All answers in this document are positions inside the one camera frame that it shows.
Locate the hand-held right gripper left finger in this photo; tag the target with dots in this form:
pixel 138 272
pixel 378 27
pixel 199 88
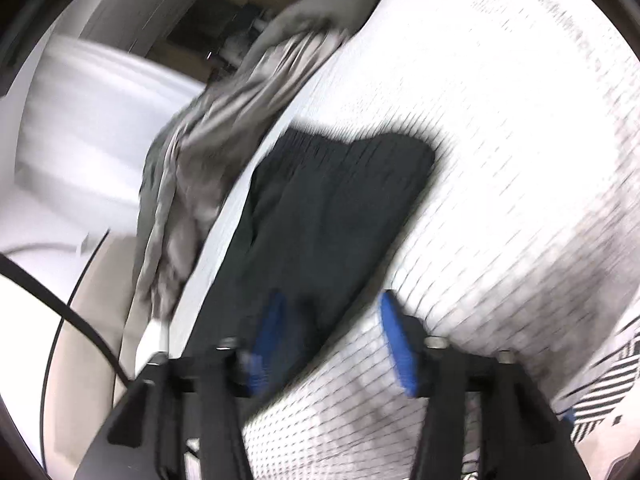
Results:
pixel 267 340

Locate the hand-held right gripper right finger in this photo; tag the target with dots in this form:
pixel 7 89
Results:
pixel 400 350

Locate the black pants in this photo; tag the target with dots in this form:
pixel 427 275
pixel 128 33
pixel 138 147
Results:
pixel 325 220

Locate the white pillow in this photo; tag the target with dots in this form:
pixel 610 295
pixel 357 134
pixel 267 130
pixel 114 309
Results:
pixel 150 345

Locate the grey blanket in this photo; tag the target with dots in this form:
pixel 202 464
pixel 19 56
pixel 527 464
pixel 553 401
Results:
pixel 210 170

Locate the black white patterned bed skirt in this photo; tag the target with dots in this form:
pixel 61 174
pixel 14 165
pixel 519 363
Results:
pixel 605 385

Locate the bed with white mesh cover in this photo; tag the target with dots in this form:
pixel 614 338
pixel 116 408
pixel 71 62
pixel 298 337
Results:
pixel 500 160

